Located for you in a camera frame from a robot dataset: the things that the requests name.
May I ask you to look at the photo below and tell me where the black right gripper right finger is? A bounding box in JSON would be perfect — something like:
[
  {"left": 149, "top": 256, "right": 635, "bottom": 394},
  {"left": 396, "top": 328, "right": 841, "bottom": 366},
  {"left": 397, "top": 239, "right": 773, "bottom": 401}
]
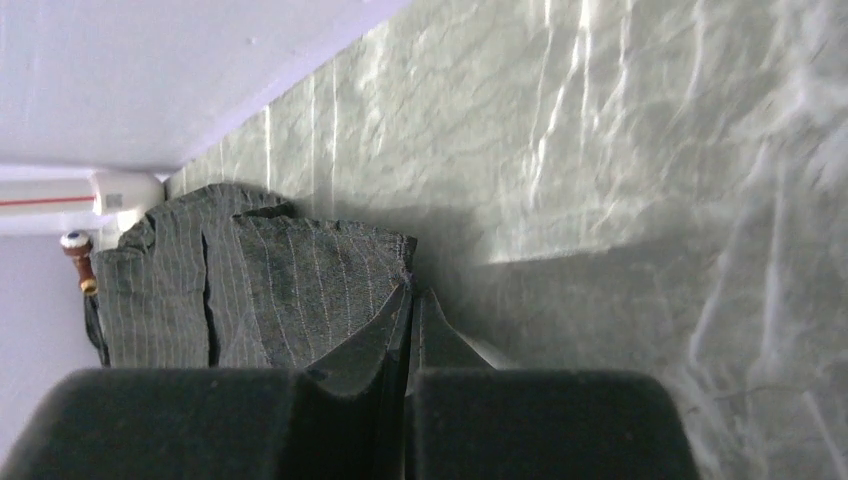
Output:
[{"left": 406, "top": 291, "right": 699, "bottom": 479}]

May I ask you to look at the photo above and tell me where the dark pinstriped shirt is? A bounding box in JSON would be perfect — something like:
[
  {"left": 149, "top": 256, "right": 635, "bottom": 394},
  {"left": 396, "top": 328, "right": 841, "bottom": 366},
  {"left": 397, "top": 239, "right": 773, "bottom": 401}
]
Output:
[{"left": 85, "top": 183, "right": 416, "bottom": 368}]

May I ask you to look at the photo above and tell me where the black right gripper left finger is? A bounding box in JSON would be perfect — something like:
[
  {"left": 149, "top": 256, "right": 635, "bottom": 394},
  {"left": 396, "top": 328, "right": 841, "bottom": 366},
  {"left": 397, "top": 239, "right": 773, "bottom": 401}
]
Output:
[{"left": 1, "top": 285, "right": 412, "bottom": 479}]

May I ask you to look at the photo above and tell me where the brown pipe fitting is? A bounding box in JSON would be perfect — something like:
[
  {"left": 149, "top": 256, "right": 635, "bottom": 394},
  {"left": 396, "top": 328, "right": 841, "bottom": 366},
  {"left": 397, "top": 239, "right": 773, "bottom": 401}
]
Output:
[{"left": 60, "top": 230, "right": 98, "bottom": 296}]

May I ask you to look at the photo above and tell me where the white pole middle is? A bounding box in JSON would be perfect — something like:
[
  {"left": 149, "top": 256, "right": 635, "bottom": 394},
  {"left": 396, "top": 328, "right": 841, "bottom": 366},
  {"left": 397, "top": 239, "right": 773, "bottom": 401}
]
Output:
[{"left": 1, "top": 165, "right": 166, "bottom": 249}]

